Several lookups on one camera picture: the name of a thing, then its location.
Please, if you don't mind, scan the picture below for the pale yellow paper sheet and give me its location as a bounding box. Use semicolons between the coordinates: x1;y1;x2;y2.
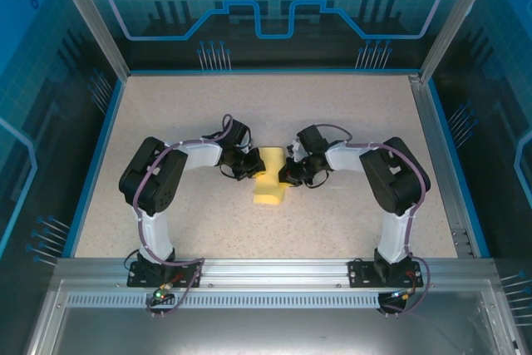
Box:
252;145;288;206

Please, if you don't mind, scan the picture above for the grey metal sheet panel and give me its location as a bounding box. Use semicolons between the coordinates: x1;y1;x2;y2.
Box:
24;279;532;355

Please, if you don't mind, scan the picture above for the blue table edge strip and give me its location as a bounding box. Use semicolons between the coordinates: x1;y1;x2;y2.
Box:
62;76;126;259
426;79;492;259

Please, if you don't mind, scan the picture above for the thin black right gripper cable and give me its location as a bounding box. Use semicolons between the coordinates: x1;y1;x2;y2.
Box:
303;170;333;188

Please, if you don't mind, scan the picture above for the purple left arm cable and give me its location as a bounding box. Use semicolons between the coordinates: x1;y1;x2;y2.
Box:
124;112;234;319

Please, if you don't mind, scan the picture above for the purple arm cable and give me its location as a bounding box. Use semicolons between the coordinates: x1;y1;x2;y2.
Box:
124;112;234;319
313;122;433;317

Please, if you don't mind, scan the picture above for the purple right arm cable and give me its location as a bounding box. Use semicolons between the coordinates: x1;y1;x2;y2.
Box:
313;122;433;317

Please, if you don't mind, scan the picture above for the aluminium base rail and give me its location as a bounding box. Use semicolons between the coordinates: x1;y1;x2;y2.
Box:
53;258;498;286

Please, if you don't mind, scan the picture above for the blue printed circuit wall panel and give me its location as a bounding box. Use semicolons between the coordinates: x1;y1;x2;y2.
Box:
66;0;479;72

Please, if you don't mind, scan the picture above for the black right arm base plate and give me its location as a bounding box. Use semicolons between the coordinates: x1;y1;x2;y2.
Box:
347;259;425;288

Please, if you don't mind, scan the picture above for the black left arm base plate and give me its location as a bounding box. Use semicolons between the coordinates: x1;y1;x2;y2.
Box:
126;260;204;288

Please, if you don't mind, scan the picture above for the aluminium side rail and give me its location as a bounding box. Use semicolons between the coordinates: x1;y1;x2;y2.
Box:
409;74;477;259

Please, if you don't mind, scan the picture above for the slotted grey cable duct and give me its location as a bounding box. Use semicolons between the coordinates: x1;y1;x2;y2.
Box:
66;293;382;308

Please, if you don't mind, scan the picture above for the cable connector with green light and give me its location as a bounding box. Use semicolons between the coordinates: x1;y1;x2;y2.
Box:
150;282;175;303
388;287;418;303

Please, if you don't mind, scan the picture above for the blue printed side wall panel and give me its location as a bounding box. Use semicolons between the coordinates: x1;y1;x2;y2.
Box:
427;0;532;355
0;0;126;355

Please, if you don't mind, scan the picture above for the aluminium frame post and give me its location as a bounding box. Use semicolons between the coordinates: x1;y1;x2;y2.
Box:
419;0;500;82
46;0;132;78

